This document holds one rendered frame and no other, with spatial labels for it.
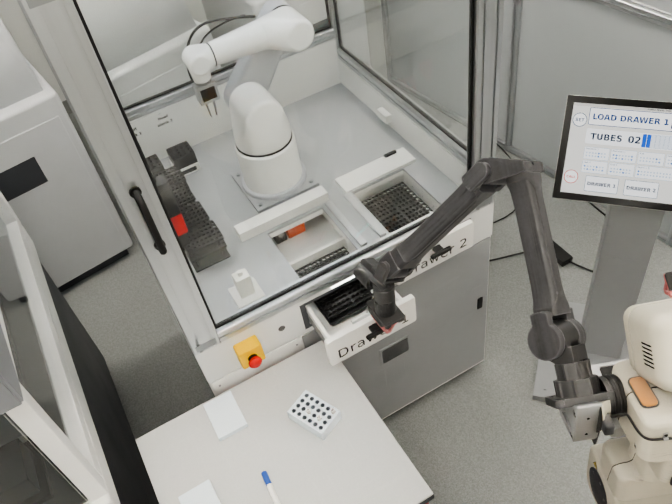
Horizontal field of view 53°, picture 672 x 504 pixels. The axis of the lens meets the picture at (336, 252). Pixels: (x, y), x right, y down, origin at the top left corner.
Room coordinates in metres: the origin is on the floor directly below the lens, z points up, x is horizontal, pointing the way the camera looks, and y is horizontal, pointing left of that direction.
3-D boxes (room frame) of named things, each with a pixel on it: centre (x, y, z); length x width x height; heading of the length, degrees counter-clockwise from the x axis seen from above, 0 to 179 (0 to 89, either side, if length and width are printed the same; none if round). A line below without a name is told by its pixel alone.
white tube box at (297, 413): (0.98, 0.14, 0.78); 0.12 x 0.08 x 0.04; 45
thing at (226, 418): (1.04, 0.40, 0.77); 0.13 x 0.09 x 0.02; 21
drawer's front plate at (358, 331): (1.16, -0.06, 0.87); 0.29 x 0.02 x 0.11; 111
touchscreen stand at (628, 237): (1.45, -0.97, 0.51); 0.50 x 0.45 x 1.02; 154
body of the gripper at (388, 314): (1.13, -0.10, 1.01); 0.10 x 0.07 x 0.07; 21
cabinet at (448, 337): (1.76, 0.13, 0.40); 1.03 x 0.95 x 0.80; 111
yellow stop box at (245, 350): (1.16, 0.30, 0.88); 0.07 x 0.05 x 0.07; 111
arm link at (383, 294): (1.14, -0.10, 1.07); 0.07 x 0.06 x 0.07; 27
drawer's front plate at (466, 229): (1.41, -0.30, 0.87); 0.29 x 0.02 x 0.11; 111
